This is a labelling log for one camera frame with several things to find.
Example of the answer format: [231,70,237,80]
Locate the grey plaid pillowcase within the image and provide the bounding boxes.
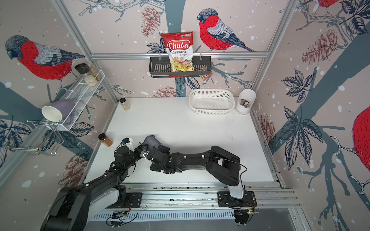
[143,135,161,152]

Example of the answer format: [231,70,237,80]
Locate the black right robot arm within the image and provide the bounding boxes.
[142,145,244,200]

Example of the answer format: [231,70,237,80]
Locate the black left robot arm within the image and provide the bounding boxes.
[40,141,148,231]

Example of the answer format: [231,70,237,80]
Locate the small jar orange spice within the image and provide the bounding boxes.
[98,133,113,147]

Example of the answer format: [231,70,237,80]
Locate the small jar pale contents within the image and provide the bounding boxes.
[119,98,131,111]

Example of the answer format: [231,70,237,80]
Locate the white plastic basket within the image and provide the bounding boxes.
[188,89,236,115]

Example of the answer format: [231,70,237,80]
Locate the purple white cup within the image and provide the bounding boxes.
[41,100,75,123]

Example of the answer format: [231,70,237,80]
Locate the glass spice jar on shelf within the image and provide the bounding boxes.
[88,64,102,81]

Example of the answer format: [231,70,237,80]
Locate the black lid jar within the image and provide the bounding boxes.
[75,63,90,76]

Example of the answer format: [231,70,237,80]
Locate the white round container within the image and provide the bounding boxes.
[236,89,256,115]

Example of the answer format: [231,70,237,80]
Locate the red Chuba chips bag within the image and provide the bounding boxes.
[162,32,194,72]

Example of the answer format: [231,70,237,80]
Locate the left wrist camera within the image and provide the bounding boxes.
[121,137,134,151]

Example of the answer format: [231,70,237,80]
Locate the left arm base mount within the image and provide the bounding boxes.
[107,193,143,209]

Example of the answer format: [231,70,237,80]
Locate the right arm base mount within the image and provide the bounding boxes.
[217,191,257,209]

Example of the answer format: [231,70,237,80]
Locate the wire cup holder rack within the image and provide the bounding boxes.
[1,120,65,156]

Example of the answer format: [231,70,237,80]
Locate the white wire wall shelf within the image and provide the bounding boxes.
[45,70,106,131]

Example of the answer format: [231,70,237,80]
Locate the black wire wall basket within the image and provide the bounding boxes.
[149,56,212,78]

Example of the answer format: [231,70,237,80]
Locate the aluminium frame crossbar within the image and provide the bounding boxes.
[90,51,271,61]

